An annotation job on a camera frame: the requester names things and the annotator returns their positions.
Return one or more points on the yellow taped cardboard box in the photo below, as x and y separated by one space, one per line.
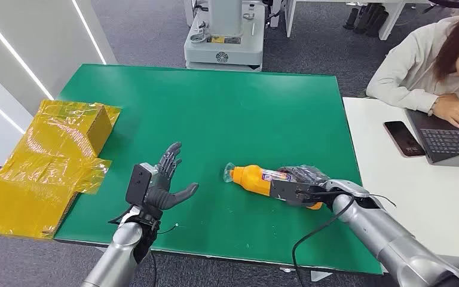
51 158

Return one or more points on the grey white robot base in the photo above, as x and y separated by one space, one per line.
223 43

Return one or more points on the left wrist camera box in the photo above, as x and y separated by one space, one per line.
137 185

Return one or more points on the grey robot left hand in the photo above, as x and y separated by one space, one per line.
162 194

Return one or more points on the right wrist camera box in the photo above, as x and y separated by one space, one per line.
287 192

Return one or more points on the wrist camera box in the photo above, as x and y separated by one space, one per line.
137 185
287 192

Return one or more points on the white desk frame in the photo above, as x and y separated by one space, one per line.
390 20

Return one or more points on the orange detergent bottle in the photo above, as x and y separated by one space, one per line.
253 180

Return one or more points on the black smartphone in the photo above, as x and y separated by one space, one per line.
403 138

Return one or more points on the person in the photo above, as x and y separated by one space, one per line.
411 59

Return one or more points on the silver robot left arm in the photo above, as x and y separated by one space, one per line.
120 249

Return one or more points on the person's hand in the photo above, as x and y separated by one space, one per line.
451 109

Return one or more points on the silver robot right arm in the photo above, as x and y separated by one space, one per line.
376 227

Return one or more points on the grey laptop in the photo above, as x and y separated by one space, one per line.
451 142

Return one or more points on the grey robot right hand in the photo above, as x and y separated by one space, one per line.
304 173

